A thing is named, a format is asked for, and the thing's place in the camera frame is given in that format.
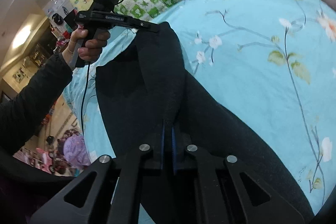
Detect black pants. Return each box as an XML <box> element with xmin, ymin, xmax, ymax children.
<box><xmin>96</xmin><ymin>22</ymin><xmax>314</xmax><ymax>223</ymax></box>

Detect black sleeved left forearm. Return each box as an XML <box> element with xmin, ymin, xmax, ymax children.
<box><xmin>1</xmin><ymin>54</ymin><xmax>72</xmax><ymax>156</ymax></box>

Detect person's left hand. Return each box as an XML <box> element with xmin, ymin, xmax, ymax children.
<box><xmin>62</xmin><ymin>28</ymin><xmax>110</xmax><ymax>71</ymax></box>

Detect light blue floral bedsheet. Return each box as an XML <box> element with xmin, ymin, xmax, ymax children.
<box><xmin>62</xmin><ymin>0</ymin><xmax>336</xmax><ymax>224</ymax></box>

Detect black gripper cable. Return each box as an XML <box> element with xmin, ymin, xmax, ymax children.
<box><xmin>80</xmin><ymin>62</ymin><xmax>91</xmax><ymax>135</ymax></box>

